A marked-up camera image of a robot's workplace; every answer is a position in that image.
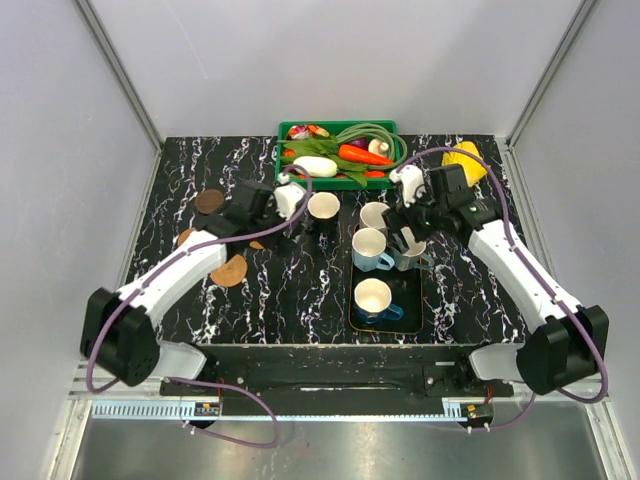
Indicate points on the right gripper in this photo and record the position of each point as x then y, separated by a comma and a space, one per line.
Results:
394, 220

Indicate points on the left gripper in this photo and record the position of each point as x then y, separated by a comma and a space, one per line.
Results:
297, 232

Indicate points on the grey blue cup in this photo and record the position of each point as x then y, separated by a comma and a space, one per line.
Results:
415, 257

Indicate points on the white cup dark body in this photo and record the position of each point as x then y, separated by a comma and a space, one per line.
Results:
323, 209

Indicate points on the pink cup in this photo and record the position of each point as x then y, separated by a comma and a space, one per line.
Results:
371, 216

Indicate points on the woven rattan coaster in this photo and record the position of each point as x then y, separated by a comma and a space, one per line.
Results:
231, 273

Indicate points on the dark walnut coaster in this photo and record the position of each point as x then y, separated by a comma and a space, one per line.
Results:
209, 201

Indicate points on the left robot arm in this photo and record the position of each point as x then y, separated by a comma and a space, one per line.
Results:
119, 331

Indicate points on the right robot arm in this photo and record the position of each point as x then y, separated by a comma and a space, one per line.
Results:
567, 340

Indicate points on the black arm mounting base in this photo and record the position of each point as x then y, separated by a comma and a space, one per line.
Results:
322, 381

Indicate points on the light blue cup left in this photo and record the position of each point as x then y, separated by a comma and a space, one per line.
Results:
369, 251

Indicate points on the dark blue cup front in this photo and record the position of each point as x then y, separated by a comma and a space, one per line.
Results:
373, 302

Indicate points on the green plastic vegetable tray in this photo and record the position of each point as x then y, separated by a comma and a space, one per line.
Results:
334, 127

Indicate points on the black serving tray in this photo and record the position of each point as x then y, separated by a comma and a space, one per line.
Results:
406, 288

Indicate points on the white radish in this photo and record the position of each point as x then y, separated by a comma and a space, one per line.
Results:
317, 167

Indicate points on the green long beans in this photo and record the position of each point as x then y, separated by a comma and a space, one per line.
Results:
398, 147

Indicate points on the white mushroom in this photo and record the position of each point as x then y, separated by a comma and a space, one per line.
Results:
379, 147

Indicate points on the yellow napa cabbage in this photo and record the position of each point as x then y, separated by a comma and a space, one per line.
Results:
466, 156

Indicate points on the leafy green vegetable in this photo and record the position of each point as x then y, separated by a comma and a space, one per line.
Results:
349, 176

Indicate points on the purple onion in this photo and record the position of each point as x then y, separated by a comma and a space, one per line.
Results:
361, 143

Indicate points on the orange carrot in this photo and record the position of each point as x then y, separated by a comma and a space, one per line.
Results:
355, 154

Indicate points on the colourful snack packet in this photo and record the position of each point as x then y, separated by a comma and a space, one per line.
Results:
305, 131

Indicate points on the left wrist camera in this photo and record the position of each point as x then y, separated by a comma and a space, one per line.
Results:
287, 195

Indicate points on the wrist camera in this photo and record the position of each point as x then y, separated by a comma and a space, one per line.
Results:
287, 195
410, 180

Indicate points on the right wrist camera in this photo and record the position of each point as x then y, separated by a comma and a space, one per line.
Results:
410, 180

